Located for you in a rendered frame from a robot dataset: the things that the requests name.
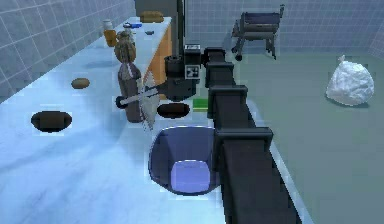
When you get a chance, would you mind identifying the blue flat dish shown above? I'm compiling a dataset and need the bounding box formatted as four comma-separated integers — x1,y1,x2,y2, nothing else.
122,21,143,30

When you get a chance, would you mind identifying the green flat sponge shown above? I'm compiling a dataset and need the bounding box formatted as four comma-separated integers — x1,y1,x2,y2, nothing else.
192,98,210,113

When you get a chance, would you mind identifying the brown bread loaf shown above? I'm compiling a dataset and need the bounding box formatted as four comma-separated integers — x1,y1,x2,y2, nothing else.
139,10,165,24

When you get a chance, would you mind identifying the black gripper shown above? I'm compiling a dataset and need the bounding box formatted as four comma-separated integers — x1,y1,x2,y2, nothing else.
115,54,198,110

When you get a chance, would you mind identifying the brown dried flower bunch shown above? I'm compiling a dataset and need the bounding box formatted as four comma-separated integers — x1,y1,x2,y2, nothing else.
114,30,137,64

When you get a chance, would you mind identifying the dark brown bottle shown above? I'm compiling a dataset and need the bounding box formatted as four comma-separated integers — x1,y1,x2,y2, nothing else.
117,61,143,124

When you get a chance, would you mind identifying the pink white green clutch bag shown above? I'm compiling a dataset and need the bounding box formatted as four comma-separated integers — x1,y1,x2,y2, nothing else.
137,71,160,131

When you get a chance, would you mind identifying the orange cabinet pale worktop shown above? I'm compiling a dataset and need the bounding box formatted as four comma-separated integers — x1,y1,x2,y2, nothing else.
0,15,315,224

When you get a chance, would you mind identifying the dark grey wheeled cart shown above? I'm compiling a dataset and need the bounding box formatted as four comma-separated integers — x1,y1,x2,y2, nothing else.
231,4,286,62

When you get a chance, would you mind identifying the white tied rubbish bag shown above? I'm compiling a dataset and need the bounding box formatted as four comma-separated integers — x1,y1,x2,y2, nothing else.
325,54,375,107

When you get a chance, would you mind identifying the dark brown oval bread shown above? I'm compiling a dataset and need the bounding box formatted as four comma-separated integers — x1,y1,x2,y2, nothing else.
30,110,73,134
156,102,191,120

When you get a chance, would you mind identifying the small brown potato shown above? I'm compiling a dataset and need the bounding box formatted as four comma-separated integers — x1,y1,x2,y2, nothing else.
70,77,91,90

